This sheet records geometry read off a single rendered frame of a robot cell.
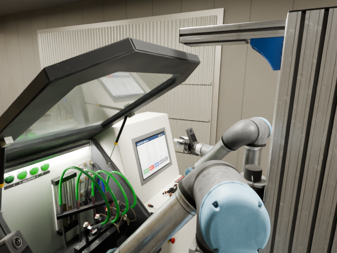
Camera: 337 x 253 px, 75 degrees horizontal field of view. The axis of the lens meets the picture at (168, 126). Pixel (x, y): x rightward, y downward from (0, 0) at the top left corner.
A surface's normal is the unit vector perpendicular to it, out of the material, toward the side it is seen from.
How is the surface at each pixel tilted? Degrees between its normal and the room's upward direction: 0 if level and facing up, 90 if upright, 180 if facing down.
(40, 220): 90
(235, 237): 82
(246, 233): 82
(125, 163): 76
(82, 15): 90
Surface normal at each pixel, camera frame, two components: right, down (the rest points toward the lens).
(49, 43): -0.42, 0.19
